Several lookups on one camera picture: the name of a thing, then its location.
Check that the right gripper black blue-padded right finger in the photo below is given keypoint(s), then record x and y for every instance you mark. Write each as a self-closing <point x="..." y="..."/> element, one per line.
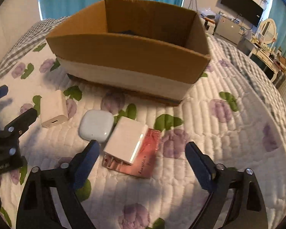
<point x="247" y="209"/>

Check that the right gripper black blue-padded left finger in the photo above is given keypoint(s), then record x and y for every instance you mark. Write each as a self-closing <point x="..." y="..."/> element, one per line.
<point x="36" y="207"/>

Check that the white square charger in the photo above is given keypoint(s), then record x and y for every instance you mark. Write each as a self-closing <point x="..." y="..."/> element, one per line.
<point x="53" y="109"/>

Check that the grey checked bed sheet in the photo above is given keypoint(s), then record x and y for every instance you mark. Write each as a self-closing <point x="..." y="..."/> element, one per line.
<point x="30" y="40"/>

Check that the light blue earbuds case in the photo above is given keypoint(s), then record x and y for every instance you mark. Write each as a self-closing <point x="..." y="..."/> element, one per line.
<point x="96" y="125"/>

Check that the white floral quilt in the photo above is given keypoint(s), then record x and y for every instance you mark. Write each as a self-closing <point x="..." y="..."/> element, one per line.
<point x="232" y="113"/>

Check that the white plug adapter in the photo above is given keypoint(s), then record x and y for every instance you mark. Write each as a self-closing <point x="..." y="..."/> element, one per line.
<point x="126" y="140"/>

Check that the pink packet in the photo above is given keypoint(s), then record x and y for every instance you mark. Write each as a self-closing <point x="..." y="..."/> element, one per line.
<point x="144" y="162"/>

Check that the white dressing table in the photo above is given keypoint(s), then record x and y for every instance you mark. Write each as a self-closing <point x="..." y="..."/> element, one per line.
<point x="266" y="64"/>

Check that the brown cardboard box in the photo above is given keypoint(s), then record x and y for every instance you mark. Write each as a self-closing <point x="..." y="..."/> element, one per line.
<point x="154" y="50"/>

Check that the oval vanity mirror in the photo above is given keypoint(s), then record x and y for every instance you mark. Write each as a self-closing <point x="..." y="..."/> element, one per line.
<point x="268" y="31"/>

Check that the grey cabinet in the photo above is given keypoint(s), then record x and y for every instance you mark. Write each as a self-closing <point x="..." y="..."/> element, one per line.
<point x="228" y="30"/>

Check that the black wall television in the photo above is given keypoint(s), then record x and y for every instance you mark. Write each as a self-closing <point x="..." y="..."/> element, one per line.
<point x="248" y="9"/>

